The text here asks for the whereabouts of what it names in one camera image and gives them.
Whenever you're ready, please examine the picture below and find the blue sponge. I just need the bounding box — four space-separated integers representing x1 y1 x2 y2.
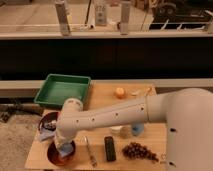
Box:
59 143 74 157

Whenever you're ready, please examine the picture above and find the red bowl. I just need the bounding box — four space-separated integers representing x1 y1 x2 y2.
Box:
47 142 76 166

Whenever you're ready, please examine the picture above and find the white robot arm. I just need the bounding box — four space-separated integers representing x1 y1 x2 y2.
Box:
54 88 213 171

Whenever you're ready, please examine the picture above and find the dark bowl with items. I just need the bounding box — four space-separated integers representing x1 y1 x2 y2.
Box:
38 112 59 141

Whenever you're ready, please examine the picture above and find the orange fruit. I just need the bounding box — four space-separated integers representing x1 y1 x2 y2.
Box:
115 87 126 99

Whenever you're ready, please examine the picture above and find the banana peel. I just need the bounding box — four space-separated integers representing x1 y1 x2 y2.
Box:
130 86 155 97

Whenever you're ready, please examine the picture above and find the white paper cup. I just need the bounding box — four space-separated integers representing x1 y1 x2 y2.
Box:
110 126 122 135

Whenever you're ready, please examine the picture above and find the green plastic tray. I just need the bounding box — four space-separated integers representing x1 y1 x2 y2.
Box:
34 74 91 109

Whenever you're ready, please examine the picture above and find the blue cup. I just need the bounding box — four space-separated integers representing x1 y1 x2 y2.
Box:
131 123 144 136

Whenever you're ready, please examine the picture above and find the black remote control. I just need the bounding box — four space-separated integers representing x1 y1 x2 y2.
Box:
104 136 116 162

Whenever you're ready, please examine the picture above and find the bunch of dark grapes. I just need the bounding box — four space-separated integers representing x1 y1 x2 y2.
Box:
122 142 159 162

